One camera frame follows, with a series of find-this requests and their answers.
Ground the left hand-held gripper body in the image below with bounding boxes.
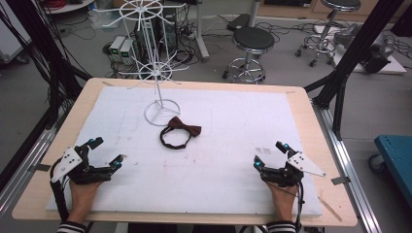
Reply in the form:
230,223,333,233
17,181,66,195
51,145,114,185

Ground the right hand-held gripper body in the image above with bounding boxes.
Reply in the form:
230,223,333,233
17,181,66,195
260,150,327,188

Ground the dark red bow tie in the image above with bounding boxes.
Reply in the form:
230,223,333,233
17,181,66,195
159,116,202,150

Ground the white wire display rack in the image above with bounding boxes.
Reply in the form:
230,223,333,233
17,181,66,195
93,0,189,127

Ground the person's left hand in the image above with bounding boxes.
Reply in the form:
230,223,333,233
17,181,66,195
68,180,104,224

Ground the person's right hand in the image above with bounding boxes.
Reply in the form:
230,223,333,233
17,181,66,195
265,181,299,223

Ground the wooden stick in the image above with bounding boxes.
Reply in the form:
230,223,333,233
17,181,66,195
317,195,343,222

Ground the striped right sleeve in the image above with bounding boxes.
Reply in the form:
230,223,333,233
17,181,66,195
265,220,297,233

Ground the striped sleeve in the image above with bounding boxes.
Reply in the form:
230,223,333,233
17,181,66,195
265,220,297,233
56,219,87,233

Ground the striped left sleeve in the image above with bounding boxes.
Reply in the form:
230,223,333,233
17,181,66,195
56,219,87,233

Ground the white foam mat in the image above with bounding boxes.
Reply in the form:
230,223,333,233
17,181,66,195
46,85,324,217

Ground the grey power supply box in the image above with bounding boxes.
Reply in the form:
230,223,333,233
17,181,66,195
109,35,126,63
120,38,135,66

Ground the black round stool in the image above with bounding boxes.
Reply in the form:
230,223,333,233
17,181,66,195
222,26,276,84

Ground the blue cart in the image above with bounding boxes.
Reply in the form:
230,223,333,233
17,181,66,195
368,134,412,209

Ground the grey round stool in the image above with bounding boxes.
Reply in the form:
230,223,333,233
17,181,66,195
294,0,361,68

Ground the grey table leg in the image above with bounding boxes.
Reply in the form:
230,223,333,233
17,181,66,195
193,0,211,63

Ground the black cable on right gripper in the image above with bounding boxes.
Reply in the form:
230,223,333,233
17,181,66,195
265,181,306,231

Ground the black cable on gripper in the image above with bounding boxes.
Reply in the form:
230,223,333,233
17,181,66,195
265,181,306,231
50,157,72,222

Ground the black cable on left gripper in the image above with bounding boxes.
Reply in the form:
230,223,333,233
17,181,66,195
50,157,72,222

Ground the black metal frame post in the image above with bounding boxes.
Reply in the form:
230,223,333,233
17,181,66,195
303,0,406,141
6,0,91,124

